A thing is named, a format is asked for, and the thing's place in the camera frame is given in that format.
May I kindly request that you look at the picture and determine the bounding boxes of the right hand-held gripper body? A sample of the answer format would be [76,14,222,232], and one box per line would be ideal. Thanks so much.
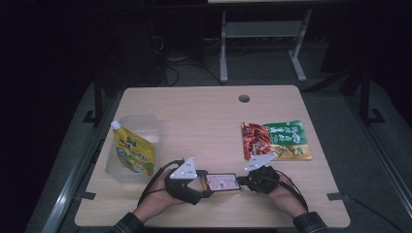
[243,152,281,195]

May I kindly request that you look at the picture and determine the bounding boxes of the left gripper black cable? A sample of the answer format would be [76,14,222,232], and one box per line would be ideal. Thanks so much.
[137,159,186,207]

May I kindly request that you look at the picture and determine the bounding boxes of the white metal table frame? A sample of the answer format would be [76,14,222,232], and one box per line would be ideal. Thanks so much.
[207,0,314,84]

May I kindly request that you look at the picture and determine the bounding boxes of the person's right hand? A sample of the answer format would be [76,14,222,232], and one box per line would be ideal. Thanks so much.
[266,175,309,221]

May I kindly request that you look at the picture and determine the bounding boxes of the clear plastic bin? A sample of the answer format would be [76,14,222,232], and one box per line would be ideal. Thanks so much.
[105,114,161,184]

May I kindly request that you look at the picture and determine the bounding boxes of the black table edge clip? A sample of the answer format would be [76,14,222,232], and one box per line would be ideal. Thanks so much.
[326,192,353,202]
[76,191,97,201]

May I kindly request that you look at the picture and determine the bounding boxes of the black metal stand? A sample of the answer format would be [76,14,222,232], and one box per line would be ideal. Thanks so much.
[359,64,387,127]
[82,72,105,127]

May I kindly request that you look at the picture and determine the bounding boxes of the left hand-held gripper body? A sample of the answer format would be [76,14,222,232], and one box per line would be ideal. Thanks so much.
[163,157,204,206]

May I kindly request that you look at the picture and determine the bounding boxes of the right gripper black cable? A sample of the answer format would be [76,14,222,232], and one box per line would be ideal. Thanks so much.
[275,169,309,212]

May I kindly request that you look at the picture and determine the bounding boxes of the black floor cables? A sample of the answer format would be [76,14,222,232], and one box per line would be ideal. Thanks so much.
[150,34,225,87]

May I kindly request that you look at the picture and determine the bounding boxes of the green and red snack packet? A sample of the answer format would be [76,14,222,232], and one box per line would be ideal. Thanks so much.
[240,119,313,162]

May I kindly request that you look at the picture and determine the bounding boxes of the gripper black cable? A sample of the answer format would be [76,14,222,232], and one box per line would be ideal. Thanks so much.
[137,159,186,207]
[275,169,309,212]

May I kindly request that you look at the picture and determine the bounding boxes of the person's left hand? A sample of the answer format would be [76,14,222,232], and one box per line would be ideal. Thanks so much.
[132,168,186,224]

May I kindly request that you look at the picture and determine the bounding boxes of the thin black floor cable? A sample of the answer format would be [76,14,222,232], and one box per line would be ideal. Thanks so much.
[351,197,407,233]

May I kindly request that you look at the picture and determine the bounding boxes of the red and yellow box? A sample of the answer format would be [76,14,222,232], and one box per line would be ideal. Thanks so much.
[203,172,242,195]

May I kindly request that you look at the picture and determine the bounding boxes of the yellow green spout pouch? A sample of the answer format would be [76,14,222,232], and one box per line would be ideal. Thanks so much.
[110,119,156,178]

